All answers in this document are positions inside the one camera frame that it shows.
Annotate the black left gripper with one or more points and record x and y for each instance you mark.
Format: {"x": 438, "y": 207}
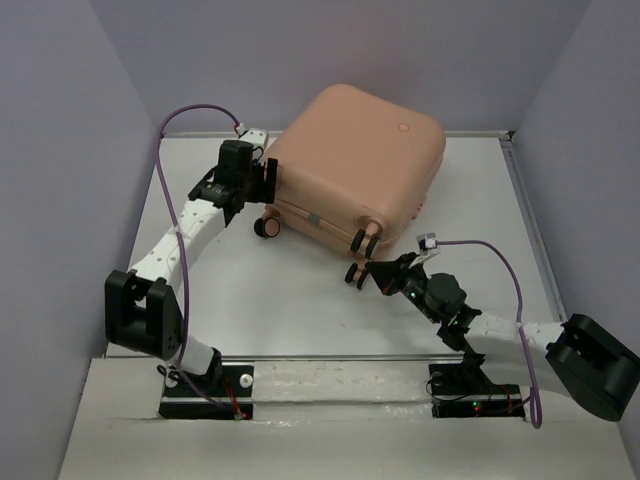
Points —
{"x": 264, "y": 188}

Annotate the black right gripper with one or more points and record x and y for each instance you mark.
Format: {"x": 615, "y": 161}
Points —
{"x": 386, "y": 274}

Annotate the pink hard-shell suitcase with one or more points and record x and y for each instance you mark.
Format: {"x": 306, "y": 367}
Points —
{"x": 354, "y": 171}

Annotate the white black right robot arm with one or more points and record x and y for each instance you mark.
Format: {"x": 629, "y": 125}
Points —
{"x": 578, "y": 358}

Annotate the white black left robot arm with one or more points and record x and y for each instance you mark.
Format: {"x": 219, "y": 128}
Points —
{"x": 142, "y": 312}

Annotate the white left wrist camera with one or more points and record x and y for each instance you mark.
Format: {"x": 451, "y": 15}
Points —
{"x": 258, "y": 138}

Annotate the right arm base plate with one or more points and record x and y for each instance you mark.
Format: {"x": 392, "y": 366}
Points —
{"x": 458, "y": 392}

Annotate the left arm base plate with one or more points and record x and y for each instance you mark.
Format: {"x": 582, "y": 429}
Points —
{"x": 230, "y": 399}

